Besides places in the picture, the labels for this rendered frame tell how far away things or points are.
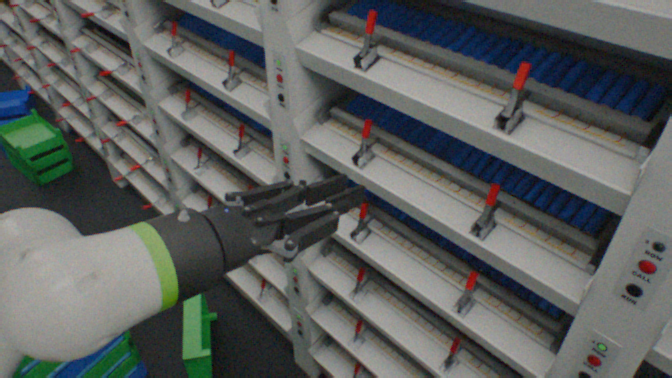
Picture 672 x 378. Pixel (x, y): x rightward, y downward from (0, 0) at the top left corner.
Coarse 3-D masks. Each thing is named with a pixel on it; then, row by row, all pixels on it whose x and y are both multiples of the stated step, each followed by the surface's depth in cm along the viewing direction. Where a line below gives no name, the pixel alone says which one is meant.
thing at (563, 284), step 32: (320, 96) 102; (352, 96) 108; (320, 128) 104; (320, 160) 104; (384, 160) 94; (384, 192) 92; (416, 192) 88; (448, 224) 83; (512, 224) 80; (608, 224) 76; (480, 256) 82; (512, 256) 77; (544, 256) 75; (576, 256) 74; (544, 288) 74; (576, 288) 71
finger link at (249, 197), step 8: (272, 184) 66; (280, 184) 66; (288, 184) 66; (232, 192) 63; (240, 192) 63; (248, 192) 63; (256, 192) 64; (264, 192) 64; (272, 192) 65; (280, 192) 67; (232, 200) 62; (240, 200) 63; (248, 200) 63; (256, 200) 64
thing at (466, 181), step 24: (336, 120) 103; (360, 120) 99; (384, 144) 96; (408, 144) 92; (432, 168) 89; (456, 168) 86; (456, 192) 85; (480, 192) 83; (504, 192) 81; (528, 216) 78; (576, 240) 73
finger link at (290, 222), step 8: (312, 208) 62; (320, 208) 62; (328, 208) 63; (264, 216) 58; (272, 216) 59; (280, 216) 59; (288, 216) 60; (296, 216) 60; (304, 216) 61; (312, 216) 62; (320, 216) 62; (256, 224) 57; (264, 224) 57; (288, 224) 60; (296, 224) 61; (304, 224) 61; (280, 232) 60; (288, 232) 60
